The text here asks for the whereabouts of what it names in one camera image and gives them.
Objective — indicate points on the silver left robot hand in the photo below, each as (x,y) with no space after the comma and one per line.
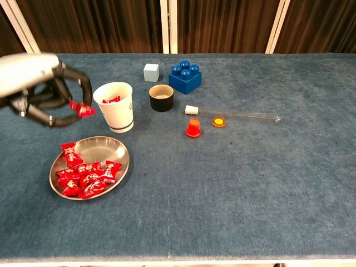
(25,75)

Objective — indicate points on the red candy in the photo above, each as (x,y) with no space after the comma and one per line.
(90,178)
(93,189)
(107,101)
(71,155)
(66,173)
(71,190)
(115,99)
(109,169)
(86,168)
(83,111)

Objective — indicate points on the white paper cup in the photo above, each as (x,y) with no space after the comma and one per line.
(118,114)

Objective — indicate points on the silver metal plate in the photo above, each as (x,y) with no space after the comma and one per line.
(97,147)

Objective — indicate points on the small red plastic cup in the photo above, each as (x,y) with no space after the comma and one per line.
(193,130)

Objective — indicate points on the dark brown curtain panel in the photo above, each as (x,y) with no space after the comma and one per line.
(7,39)
(97,25)
(320,25)
(228,25)

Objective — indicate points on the pale blue cube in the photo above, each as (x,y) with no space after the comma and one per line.
(151,73)

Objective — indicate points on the black cylinder container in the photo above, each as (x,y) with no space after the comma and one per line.
(161,104)

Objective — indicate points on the blue building block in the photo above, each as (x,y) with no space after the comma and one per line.
(185,83)

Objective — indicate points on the white tube stopper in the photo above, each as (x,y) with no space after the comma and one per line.
(191,109)

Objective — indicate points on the orange round disc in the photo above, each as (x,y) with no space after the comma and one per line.
(218,122)

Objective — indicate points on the glass test tube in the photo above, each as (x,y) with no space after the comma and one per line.
(222,113)

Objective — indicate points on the blue felt table cover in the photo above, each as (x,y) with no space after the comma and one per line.
(222,180)

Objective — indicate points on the white partition post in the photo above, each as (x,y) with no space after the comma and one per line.
(164,27)
(274,27)
(23,33)

